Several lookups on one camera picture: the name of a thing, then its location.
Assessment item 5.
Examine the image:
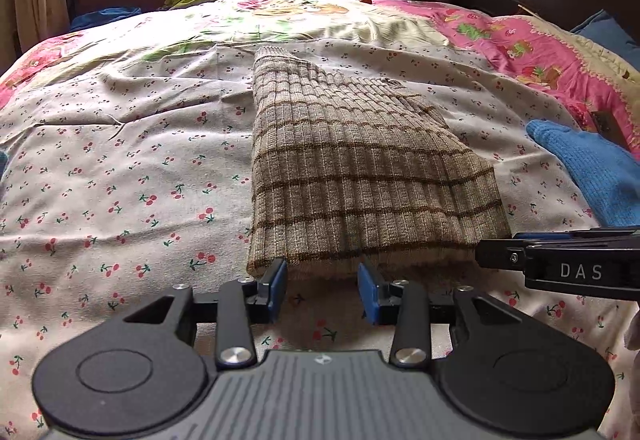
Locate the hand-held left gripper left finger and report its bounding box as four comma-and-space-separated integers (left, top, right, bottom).
122, 257, 289, 368

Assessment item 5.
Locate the blue cloth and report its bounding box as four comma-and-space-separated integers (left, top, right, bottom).
70, 6, 142, 32

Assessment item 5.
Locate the cherry print bed sheet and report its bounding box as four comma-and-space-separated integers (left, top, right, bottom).
0, 37, 640, 440

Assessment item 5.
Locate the blue pillow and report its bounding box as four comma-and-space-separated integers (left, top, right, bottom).
570, 10, 640, 71

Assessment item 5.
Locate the blue knit garment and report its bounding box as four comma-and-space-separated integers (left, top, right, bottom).
526, 119, 640, 227

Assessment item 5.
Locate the brown striped ribbed sweater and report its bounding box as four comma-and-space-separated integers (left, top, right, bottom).
246, 46, 513, 282

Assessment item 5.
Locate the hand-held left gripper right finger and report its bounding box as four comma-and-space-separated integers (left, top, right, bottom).
356, 264, 526, 367

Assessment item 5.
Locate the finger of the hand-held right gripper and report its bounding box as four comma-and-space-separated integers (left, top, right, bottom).
475, 231, 571, 271

